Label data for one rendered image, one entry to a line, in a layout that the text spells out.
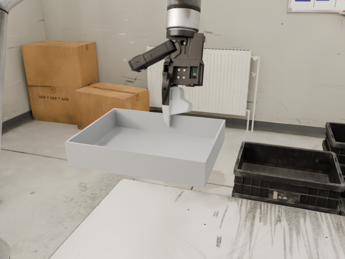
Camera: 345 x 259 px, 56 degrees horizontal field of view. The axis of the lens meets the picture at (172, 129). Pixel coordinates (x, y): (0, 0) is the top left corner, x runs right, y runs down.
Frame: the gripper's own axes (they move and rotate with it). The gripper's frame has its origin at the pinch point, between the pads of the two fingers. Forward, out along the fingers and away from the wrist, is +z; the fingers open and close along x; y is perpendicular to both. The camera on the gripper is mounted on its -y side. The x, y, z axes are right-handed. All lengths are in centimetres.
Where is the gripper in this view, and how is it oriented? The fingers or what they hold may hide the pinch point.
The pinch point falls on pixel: (166, 121)
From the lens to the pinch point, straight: 75.3
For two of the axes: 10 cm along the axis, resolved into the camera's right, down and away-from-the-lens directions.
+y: 9.7, 0.9, -2.3
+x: 2.4, -0.7, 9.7
